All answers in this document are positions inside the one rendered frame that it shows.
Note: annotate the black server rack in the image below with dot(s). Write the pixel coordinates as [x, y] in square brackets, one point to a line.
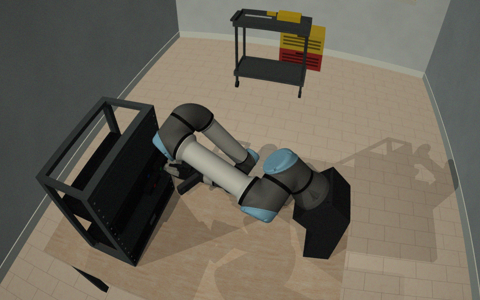
[122, 190]

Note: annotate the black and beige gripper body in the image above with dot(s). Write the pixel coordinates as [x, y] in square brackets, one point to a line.
[185, 174]

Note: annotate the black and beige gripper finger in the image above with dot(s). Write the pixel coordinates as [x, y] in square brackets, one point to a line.
[173, 165]
[174, 173]

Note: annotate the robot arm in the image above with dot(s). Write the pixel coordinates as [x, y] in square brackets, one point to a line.
[285, 172]

